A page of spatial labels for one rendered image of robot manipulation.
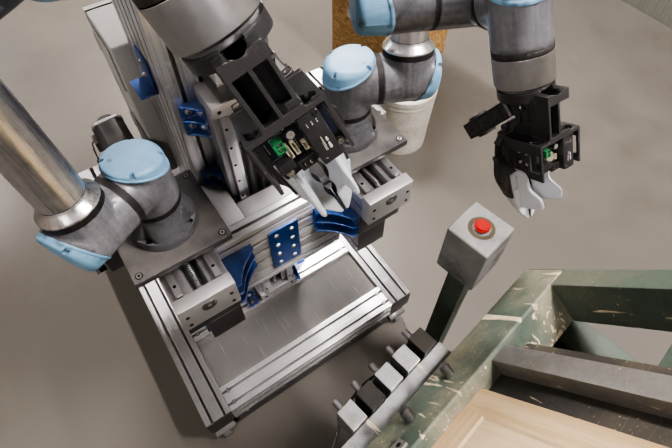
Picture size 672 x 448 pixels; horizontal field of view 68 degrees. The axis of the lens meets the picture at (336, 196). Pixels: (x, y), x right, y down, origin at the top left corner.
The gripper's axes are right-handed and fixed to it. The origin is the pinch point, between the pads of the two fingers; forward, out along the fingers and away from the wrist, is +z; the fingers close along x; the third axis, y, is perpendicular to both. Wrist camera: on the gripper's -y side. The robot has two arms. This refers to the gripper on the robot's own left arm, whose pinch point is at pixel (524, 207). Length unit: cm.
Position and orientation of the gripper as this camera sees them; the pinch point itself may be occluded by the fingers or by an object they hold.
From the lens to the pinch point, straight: 80.5
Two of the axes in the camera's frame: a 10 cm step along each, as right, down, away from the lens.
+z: 2.6, 8.4, 4.8
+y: 4.8, 3.2, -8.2
